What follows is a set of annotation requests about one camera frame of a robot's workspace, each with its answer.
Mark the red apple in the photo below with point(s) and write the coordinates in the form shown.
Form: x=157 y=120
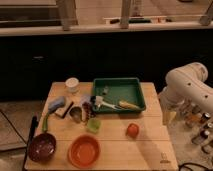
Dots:
x=132 y=130

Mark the dark maroon bowl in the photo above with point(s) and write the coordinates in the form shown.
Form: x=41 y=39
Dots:
x=42 y=147

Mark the black stick tool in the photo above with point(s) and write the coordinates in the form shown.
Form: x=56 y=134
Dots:
x=61 y=112

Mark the green handled utensil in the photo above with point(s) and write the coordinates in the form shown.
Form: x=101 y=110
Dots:
x=45 y=123

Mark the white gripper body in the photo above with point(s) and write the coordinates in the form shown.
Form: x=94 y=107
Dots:
x=168 y=115

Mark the yellow corn toy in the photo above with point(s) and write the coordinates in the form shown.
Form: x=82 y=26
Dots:
x=128 y=105

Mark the red orange bowl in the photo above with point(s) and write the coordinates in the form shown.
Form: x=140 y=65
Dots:
x=84 y=152

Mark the spice bottles cluster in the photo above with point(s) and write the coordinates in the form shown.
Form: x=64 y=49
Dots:
x=195 y=126

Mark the small grey object in tray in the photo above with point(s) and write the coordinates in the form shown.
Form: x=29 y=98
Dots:
x=105 y=90

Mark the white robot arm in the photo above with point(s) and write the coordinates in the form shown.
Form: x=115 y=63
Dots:
x=185 y=84

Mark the small metal cup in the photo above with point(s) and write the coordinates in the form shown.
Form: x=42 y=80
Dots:
x=76 y=114

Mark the small green cup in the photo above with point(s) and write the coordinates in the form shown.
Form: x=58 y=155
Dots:
x=93 y=125

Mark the green plastic tray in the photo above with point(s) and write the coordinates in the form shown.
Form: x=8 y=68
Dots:
x=120 y=89

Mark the white cup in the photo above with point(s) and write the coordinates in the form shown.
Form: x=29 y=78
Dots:
x=72 y=84

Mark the brown pinecone-like object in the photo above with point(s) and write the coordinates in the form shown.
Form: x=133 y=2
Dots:
x=87 y=111

